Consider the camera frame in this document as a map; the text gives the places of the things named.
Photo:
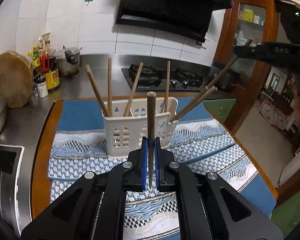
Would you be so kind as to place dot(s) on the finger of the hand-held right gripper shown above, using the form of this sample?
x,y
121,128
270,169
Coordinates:
x,y
270,53

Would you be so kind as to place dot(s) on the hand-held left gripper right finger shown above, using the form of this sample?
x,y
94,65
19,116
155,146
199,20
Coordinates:
x,y
157,162

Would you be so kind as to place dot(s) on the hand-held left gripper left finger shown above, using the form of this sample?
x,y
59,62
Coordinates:
x,y
145,162

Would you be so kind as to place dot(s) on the long wooden chopstick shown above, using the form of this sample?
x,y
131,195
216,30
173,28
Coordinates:
x,y
151,130
225,68

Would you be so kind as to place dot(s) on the cream plastic utensil holder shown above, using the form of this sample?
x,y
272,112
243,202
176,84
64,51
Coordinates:
x,y
120,135

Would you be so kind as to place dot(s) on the bunch of wooden chopsticks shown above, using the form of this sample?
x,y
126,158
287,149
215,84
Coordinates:
x,y
110,85

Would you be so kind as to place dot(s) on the wooden framed glass door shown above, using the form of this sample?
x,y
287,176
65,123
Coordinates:
x,y
250,80

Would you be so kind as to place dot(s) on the black countertop appliance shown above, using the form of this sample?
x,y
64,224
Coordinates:
x,y
223,77

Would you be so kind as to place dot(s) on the green cabinet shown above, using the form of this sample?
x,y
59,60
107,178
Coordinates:
x,y
221,112
292,215

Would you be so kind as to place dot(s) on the blue patterned placemat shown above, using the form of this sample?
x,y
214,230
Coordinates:
x,y
240,170
82,115

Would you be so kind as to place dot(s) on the black gas stove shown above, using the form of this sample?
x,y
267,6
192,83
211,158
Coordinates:
x,y
155,77

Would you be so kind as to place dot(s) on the black range hood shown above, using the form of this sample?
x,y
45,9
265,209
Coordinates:
x,y
170,7

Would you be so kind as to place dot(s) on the metal pressure cooker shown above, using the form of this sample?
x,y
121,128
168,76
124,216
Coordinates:
x,y
68,62

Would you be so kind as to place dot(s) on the white shaker with black lid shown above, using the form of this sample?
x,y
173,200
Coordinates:
x,y
42,88

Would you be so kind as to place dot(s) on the dark soy sauce bottle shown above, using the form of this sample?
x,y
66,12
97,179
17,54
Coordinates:
x,y
51,75

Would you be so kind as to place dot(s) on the small glass shaker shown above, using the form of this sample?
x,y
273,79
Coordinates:
x,y
35,90

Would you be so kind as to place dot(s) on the dark kitchen sink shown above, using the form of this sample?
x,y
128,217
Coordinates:
x,y
3,160

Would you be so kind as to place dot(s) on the green label bottle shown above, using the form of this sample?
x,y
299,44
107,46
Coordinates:
x,y
36,57

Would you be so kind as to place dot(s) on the yellow cap bottle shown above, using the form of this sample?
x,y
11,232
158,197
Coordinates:
x,y
30,57

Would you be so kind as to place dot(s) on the round wooden cutting board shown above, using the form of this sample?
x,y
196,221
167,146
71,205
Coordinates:
x,y
11,80

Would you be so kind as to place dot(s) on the clear snack bag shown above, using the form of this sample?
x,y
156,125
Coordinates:
x,y
46,39

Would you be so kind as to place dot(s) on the wall socket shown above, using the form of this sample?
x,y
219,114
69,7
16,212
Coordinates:
x,y
203,43

